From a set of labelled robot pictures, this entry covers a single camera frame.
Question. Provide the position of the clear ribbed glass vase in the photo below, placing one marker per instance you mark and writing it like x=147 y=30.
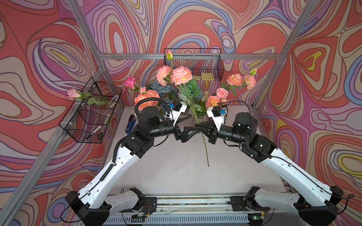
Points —
x=200 y=118

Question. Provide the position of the yellow sponge in basket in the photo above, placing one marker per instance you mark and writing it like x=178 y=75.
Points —
x=206 y=76

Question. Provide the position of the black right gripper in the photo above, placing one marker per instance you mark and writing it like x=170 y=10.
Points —
x=212 y=131

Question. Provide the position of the pink peony bunch glass vase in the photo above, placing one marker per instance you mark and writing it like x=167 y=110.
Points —
x=207 y=100

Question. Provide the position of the black wire basket back wall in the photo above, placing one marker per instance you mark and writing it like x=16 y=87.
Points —
x=198 y=60

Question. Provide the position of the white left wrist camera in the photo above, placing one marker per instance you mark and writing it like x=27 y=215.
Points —
x=176 y=110

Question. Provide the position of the black wire basket wall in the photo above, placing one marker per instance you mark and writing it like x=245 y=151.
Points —
x=83 y=119
x=198 y=60

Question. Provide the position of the light pink rose stem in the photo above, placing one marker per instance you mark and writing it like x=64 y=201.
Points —
x=91 y=99

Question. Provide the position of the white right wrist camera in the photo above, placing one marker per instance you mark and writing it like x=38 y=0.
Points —
x=218 y=115

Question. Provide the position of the magenta rose stem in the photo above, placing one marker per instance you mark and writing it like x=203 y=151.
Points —
x=131 y=83

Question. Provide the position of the pink peony branch right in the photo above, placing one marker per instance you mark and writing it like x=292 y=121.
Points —
x=238 y=81

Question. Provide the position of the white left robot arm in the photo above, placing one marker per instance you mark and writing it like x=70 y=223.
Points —
x=155 y=119

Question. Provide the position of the pink peony flower branch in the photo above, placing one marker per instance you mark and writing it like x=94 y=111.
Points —
x=182 y=79

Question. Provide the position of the metal base rail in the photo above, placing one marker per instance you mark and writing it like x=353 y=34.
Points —
x=202 y=210

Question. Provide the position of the blue black stapler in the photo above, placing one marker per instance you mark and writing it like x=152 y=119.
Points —
x=131 y=123

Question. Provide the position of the blue rose bunch white vase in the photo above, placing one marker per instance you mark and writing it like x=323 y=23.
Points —
x=167 y=93

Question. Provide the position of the black wire basket left wall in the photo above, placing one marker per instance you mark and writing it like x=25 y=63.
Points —
x=83 y=119

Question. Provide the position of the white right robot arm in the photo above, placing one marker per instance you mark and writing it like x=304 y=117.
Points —
x=315 y=202

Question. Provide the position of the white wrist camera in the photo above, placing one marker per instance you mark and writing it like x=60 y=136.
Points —
x=218 y=115
x=176 y=110

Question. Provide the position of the white marker in basket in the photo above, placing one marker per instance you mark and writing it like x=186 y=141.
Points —
x=93 y=132

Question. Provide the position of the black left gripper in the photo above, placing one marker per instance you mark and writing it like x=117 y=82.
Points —
x=181 y=136

